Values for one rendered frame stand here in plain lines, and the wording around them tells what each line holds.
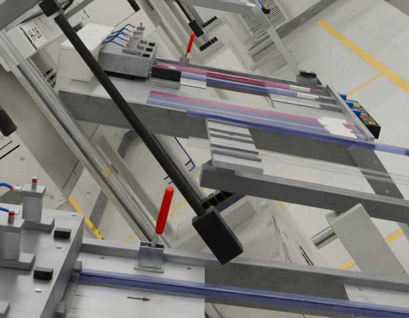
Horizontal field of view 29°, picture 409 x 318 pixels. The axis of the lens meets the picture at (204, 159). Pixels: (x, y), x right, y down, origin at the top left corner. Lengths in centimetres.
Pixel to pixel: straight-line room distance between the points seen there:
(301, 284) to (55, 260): 35
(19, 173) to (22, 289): 106
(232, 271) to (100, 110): 82
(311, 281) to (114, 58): 116
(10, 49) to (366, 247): 86
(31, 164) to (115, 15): 356
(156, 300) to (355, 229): 46
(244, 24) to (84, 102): 668
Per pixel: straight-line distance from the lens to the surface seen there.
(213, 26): 709
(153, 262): 99
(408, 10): 89
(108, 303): 90
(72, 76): 195
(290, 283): 104
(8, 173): 184
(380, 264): 132
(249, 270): 103
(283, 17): 842
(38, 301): 76
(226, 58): 532
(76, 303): 90
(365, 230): 129
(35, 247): 88
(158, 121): 176
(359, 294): 103
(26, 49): 173
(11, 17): 62
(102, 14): 533
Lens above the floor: 130
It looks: 13 degrees down
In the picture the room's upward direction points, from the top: 36 degrees counter-clockwise
